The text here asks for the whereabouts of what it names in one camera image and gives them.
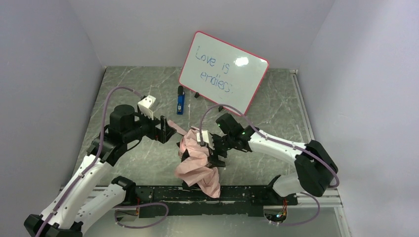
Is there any pink folding umbrella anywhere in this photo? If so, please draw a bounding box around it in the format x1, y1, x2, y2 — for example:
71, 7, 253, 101
168, 120, 221, 198

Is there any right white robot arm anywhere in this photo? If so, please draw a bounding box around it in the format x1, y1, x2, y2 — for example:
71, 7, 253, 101
197, 114, 338, 197

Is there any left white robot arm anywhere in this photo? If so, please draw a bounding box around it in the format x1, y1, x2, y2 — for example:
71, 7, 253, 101
24, 104, 176, 237

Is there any blue whiteboard marker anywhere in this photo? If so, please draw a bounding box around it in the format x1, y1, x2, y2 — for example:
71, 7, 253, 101
176, 85, 185, 115

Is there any red-framed whiteboard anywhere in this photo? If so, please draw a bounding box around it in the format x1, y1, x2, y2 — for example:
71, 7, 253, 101
179, 31, 269, 114

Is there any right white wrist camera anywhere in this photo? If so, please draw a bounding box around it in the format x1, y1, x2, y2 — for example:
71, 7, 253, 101
196, 130, 215, 150

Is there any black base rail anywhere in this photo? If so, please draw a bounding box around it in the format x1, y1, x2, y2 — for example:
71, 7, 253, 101
136, 185, 298, 218

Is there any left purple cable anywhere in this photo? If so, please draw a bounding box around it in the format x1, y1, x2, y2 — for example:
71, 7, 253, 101
34, 86, 169, 237

